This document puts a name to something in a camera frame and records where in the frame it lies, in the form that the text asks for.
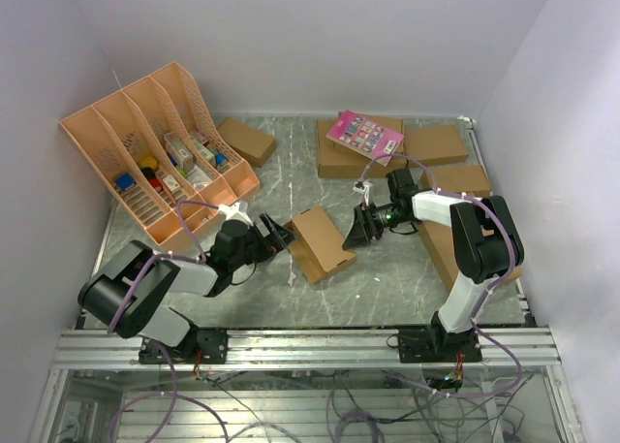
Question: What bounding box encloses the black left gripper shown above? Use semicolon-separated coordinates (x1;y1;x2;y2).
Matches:
230;211;297;270

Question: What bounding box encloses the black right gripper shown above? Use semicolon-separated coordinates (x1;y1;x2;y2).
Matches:
343;202;408;250

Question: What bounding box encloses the cardboard box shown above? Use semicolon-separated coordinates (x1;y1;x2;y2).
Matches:
285;206;357;284

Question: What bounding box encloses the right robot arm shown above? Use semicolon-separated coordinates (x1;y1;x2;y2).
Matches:
342;169;524;364

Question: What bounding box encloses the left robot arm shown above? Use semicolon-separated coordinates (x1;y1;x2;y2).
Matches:
77;213;295;363

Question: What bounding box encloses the large brown box under book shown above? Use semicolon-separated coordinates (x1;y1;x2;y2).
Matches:
316;113;407;178

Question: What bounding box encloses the big brown box front right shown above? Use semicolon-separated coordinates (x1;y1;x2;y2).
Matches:
412;191;524;291

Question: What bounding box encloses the small brown box by organizer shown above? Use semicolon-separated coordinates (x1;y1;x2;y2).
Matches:
217;117;277;168

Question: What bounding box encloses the brown box back right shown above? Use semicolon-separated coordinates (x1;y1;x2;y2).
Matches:
404;125;469;166

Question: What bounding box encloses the small brown box right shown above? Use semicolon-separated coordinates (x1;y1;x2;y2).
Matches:
430;164;492;197

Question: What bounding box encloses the pink children's book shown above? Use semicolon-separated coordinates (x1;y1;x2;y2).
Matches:
325;111;404;167

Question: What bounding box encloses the small printed carton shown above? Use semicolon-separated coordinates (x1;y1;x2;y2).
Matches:
164;132;195;173

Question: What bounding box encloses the red toy block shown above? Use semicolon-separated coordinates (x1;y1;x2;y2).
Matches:
147;177;163;192

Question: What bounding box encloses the peach plastic file organizer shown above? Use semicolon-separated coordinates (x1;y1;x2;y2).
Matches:
59;62;261;251

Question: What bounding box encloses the yellow toy block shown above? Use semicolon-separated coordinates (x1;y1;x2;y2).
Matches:
139;156;159;171

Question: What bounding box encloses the blue toy block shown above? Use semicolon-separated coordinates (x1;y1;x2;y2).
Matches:
114;173;136;192

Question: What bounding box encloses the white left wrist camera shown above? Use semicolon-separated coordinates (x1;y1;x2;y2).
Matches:
217;201;253;226

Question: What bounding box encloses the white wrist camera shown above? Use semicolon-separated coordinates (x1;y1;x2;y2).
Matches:
217;201;253;226
353;180;373;207

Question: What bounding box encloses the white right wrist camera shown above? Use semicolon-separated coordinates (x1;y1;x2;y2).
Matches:
353;180;373;207

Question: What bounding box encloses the aluminium mounting rail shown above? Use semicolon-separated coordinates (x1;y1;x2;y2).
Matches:
52;328;561;371

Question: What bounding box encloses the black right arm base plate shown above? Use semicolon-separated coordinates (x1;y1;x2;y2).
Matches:
396;326;482;364

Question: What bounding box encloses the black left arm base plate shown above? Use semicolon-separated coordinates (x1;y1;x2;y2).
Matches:
138;328;229;364

